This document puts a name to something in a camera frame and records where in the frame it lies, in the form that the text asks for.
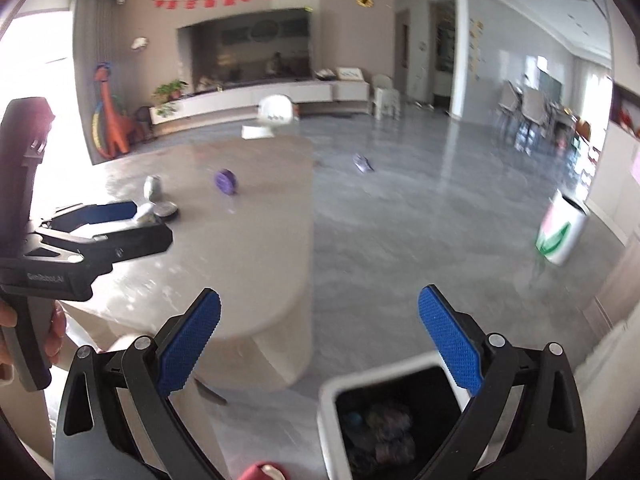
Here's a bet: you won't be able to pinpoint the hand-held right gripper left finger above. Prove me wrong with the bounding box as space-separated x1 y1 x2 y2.
52 287 231 480

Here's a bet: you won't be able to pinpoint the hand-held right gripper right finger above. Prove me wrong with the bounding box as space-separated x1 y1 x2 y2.
417 284 588 480

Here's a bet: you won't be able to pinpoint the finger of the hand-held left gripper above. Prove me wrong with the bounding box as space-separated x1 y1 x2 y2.
37 223 174 262
42 201 138 233

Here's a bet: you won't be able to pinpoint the white trash bin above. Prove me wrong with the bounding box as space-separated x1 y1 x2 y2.
317 350 481 480

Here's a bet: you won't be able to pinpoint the person's left hand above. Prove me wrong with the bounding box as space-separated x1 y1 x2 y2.
0 302 67 386

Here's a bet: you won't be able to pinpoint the orange dinosaur toy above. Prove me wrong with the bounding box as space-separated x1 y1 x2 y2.
91 61 133 161

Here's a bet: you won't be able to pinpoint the dark wicker stool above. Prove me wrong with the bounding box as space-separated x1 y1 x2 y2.
132 106 153 136

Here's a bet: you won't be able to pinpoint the purple bottle cap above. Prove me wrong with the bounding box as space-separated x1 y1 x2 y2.
214 168 240 196

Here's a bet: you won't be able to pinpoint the green potted plant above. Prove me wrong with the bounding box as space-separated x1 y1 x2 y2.
152 80 188 118

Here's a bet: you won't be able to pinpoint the grey curtain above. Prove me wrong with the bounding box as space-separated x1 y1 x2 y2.
72 0 118 166

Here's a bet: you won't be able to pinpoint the white tulip print bin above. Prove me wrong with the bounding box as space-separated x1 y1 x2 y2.
535 190 591 266

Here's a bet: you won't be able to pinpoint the white television cabinet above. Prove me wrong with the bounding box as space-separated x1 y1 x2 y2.
150 80 371 126

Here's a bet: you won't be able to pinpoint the large black television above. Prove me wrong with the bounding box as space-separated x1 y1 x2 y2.
177 8 315 97

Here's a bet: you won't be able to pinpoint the white side cabinet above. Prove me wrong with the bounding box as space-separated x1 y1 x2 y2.
575 82 640 241

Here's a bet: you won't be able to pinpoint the grey dining chair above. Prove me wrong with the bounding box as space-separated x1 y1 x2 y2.
517 91 551 153
497 80 521 137

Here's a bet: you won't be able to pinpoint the wall stickers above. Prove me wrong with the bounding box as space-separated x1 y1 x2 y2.
469 19 485 81

